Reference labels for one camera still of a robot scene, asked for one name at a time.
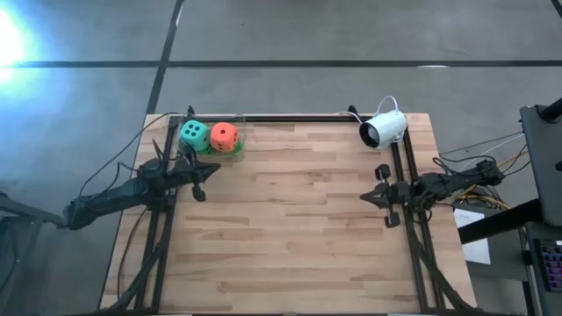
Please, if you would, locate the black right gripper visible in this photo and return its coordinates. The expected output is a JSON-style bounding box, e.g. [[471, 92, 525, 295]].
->
[[359, 163, 414, 229]]

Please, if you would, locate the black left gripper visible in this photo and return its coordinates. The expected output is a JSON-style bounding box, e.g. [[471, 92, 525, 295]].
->
[[173, 143, 222, 203]]

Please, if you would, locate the large orange foam die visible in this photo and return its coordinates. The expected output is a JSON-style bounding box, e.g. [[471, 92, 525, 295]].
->
[[209, 121, 241, 154]]

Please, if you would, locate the large teal foam die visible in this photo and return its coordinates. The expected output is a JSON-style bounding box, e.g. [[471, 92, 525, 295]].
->
[[178, 119, 211, 153]]

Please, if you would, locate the clear plastic box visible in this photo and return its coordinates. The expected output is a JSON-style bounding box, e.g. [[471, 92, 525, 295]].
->
[[175, 112, 247, 162]]

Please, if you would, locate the white paper sheet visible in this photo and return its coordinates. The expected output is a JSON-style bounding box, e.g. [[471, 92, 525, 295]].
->
[[454, 208, 492, 266]]

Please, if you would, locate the black cart leg bar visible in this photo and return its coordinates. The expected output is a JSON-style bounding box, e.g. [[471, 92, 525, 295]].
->
[[458, 197, 544, 245]]

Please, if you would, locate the dark grey equipment cart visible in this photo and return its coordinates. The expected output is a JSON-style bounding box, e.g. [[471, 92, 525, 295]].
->
[[520, 98, 562, 227]]

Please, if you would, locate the grey metal stand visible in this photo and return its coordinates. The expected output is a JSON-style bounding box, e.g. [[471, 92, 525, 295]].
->
[[0, 191, 72, 316]]

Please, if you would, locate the backlit keyboard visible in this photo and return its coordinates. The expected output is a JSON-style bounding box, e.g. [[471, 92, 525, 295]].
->
[[538, 239, 562, 293]]

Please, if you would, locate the white cylindrical camera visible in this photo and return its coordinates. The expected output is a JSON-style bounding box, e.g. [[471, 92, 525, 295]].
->
[[358, 109, 408, 149]]

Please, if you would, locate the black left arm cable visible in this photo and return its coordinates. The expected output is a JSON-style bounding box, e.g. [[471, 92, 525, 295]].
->
[[77, 111, 181, 198]]

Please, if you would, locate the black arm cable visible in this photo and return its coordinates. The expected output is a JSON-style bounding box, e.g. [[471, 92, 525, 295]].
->
[[77, 111, 181, 198], [432, 154, 498, 176]]

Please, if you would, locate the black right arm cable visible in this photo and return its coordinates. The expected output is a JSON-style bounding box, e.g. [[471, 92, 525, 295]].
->
[[432, 154, 498, 176]]

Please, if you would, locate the white camera cable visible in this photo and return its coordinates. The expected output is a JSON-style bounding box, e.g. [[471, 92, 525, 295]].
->
[[337, 95, 401, 126]]

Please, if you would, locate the black aluminium table frame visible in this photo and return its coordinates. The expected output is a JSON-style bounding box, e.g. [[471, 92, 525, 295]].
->
[[104, 104, 478, 316]]

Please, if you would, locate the yellow cable bundle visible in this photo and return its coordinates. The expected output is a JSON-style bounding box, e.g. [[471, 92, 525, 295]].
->
[[456, 151, 530, 211]]

